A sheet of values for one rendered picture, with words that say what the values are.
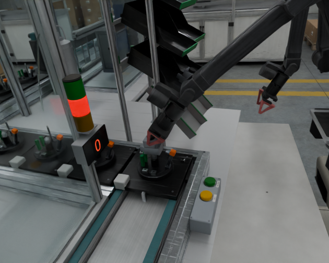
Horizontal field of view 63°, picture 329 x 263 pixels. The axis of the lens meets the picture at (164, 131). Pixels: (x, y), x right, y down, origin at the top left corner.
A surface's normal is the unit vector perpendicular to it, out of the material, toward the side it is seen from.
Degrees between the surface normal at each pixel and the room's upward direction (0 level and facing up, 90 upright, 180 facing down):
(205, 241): 0
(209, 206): 0
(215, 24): 90
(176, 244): 0
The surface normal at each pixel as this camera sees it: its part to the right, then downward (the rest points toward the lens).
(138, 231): -0.08, -0.84
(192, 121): 0.56, -0.46
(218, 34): -0.19, 0.54
